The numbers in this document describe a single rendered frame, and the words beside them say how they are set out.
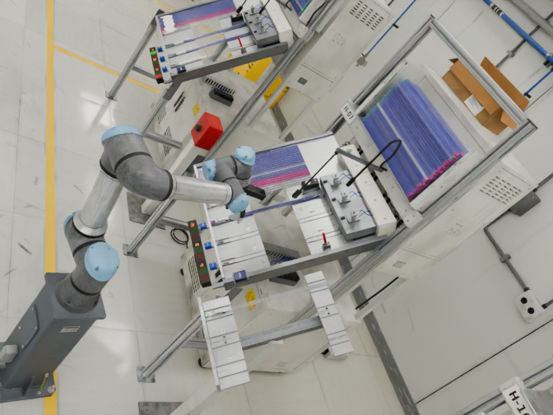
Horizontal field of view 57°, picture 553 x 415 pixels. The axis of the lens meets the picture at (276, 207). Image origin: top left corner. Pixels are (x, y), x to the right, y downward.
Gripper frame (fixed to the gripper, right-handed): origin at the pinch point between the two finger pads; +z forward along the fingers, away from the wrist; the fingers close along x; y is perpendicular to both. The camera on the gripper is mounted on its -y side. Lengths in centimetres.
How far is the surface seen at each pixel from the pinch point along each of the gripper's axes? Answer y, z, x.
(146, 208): 27, 83, -83
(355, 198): -52, -5, 0
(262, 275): -7.0, 13.9, 21.0
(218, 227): 4.9, 16.3, -8.2
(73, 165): 66, 67, -108
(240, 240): -2.6, 14.3, 1.4
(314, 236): -32.2, 6.2, 9.9
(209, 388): 17, 48, 49
